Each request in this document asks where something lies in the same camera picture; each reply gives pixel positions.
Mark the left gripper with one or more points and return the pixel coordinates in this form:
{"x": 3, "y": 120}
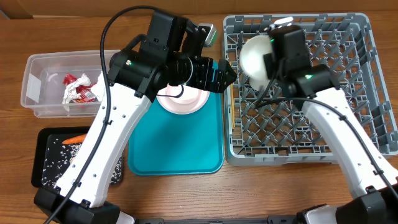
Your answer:
{"x": 217, "y": 83}

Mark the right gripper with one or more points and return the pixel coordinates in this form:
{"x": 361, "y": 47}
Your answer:
{"x": 273, "y": 65}

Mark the white bowl with food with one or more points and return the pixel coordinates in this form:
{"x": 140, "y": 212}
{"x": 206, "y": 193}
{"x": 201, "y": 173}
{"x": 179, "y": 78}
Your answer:
{"x": 252, "y": 59}

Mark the pink bowl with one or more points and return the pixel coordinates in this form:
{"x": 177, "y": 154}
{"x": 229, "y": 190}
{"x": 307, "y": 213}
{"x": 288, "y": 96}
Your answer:
{"x": 183, "y": 95}

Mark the red snack wrapper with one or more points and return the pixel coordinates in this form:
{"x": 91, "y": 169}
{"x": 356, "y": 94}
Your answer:
{"x": 86, "y": 94}

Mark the orange carrot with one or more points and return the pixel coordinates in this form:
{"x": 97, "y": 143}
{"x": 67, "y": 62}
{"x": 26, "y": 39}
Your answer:
{"x": 75, "y": 140}

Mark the white paper cup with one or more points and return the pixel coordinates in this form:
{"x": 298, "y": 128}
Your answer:
{"x": 258, "y": 83}

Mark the foil paper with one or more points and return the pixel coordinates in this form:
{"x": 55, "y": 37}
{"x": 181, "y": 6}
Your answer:
{"x": 70, "y": 92}

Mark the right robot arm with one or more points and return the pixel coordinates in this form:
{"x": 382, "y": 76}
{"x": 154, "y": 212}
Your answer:
{"x": 372, "y": 180}

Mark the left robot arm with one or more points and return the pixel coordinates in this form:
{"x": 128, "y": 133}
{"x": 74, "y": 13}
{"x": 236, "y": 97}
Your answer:
{"x": 79, "y": 195}

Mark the grey dishwasher rack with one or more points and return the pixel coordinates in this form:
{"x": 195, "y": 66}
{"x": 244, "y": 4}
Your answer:
{"x": 280, "y": 134}

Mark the wooden chopstick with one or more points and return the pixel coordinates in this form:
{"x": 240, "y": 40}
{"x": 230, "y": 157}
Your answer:
{"x": 232, "y": 106}

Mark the pink plate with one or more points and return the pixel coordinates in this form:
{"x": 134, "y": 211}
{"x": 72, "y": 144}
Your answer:
{"x": 163, "y": 99}

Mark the teal plastic tray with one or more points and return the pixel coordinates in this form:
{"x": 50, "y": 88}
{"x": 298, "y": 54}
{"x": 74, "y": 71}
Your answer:
{"x": 164, "y": 143}

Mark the clear plastic bin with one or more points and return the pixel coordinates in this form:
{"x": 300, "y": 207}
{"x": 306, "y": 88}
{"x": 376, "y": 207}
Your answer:
{"x": 43, "y": 88}

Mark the spilled rice and nuts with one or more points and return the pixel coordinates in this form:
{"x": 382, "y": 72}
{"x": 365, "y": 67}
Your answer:
{"x": 57, "y": 160}

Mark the black plastic tray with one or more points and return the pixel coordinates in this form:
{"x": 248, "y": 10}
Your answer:
{"x": 45, "y": 139}

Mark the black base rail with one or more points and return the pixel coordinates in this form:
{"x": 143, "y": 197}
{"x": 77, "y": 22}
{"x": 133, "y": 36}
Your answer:
{"x": 279, "y": 219}

